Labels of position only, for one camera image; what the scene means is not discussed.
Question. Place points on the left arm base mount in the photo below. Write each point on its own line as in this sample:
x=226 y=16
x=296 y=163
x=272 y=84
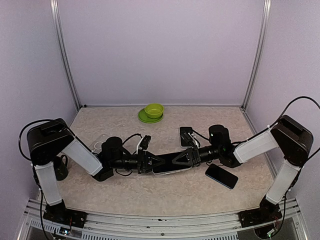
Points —
x=58 y=213

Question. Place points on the green saucer plate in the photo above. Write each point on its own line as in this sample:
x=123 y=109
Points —
x=142 y=116

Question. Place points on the black mug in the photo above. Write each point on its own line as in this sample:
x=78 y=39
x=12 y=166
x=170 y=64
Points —
x=60 y=165

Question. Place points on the left aluminium frame post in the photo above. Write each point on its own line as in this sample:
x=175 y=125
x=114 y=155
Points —
x=63 y=53

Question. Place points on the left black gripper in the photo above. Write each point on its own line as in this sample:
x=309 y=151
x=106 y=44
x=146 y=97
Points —
x=148 y=167

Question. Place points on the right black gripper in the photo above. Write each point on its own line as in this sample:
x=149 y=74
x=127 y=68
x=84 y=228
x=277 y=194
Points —
x=189 y=153

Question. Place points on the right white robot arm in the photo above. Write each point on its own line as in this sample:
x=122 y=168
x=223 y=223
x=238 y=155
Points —
x=286 y=134

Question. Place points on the right aluminium frame post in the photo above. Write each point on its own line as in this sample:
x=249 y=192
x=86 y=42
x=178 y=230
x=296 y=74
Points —
x=258 y=53

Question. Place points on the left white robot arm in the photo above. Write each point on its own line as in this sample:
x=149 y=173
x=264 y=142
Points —
x=52 y=137

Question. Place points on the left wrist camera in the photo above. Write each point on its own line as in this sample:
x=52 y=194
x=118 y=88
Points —
x=143 y=144

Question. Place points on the black phone blue edge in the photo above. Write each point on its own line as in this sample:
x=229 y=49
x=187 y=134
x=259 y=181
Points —
x=222 y=176

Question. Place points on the large black phone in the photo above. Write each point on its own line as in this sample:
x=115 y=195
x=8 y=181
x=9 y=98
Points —
x=169 y=157

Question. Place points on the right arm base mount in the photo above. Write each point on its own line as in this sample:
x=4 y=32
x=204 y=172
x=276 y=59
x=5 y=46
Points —
x=266 y=212

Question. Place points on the aluminium frame post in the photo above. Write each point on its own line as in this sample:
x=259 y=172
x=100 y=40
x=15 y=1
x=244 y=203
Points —
x=63 y=53
x=258 y=53

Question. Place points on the green bowl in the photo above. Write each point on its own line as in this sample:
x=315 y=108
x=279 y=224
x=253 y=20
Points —
x=154 y=110

